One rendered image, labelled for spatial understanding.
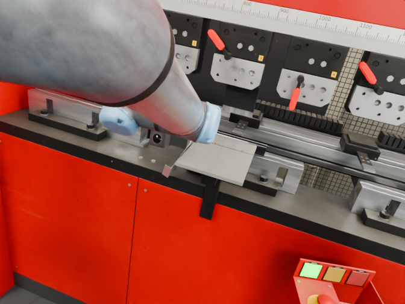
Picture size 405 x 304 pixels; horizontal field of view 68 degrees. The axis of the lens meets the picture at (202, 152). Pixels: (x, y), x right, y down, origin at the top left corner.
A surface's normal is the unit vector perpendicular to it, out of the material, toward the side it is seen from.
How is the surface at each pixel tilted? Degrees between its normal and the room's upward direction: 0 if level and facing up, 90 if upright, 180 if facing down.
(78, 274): 90
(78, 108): 90
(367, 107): 90
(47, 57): 118
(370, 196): 90
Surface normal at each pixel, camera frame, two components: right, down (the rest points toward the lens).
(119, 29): 0.73, 0.41
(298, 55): -0.29, 0.37
